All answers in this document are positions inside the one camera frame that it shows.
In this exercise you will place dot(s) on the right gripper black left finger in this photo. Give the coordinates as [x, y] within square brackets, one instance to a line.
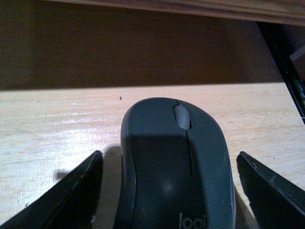
[70, 204]

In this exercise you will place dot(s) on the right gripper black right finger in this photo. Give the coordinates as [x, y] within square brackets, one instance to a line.
[276, 202]

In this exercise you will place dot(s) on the dark grey wireless mouse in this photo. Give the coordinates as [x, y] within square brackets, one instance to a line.
[176, 171]

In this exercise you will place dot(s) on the wooden keyboard tray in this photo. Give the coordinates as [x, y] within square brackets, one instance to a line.
[44, 134]

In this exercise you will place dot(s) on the wooden desk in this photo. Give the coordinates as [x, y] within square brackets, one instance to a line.
[52, 45]

